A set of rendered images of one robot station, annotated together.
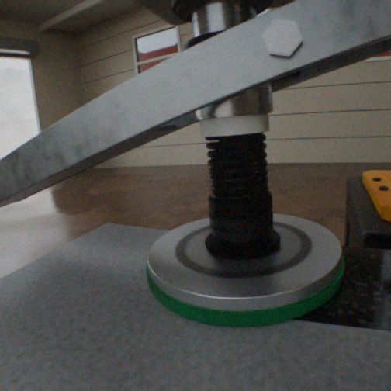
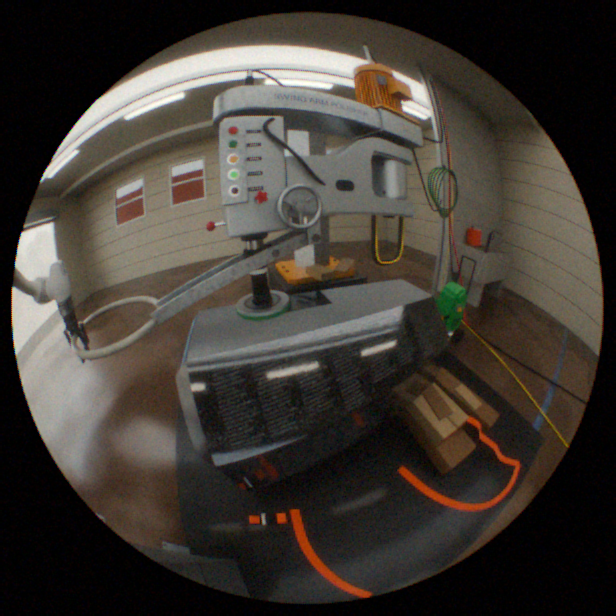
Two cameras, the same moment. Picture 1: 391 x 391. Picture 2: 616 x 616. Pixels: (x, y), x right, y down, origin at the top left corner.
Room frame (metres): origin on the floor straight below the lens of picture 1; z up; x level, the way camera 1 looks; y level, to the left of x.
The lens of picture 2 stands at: (-0.37, 0.35, 1.22)
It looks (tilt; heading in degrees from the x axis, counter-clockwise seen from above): 27 degrees down; 316
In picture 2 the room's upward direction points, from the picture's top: 3 degrees counter-clockwise
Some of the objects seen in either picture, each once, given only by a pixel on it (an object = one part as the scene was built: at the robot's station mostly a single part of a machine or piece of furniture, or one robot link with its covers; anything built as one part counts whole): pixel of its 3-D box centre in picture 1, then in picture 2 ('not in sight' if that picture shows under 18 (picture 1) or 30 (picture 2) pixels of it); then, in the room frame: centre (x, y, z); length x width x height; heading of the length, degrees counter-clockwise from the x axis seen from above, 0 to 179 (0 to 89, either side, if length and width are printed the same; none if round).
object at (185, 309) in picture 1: (243, 250); (262, 302); (0.30, -0.05, 0.87); 0.22 x 0.22 x 0.04
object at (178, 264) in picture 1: (243, 247); (262, 302); (0.30, -0.05, 0.87); 0.21 x 0.21 x 0.01
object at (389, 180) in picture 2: not in sight; (388, 180); (0.07, -0.66, 1.37); 0.19 x 0.19 x 0.20
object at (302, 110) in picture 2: not in sight; (331, 119); (0.18, -0.38, 1.64); 0.96 x 0.25 x 0.17; 70
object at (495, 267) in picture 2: not in sight; (483, 272); (-0.64, -3.49, 0.43); 1.30 x 0.62 x 0.86; 61
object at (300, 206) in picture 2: not in sight; (296, 207); (0.15, -0.12, 1.23); 0.15 x 0.10 x 0.15; 70
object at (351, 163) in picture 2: not in sight; (346, 182); (0.15, -0.41, 1.33); 0.74 x 0.23 x 0.49; 70
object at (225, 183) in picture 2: not in sight; (232, 160); (0.22, 0.06, 1.40); 0.08 x 0.03 x 0.28; 70
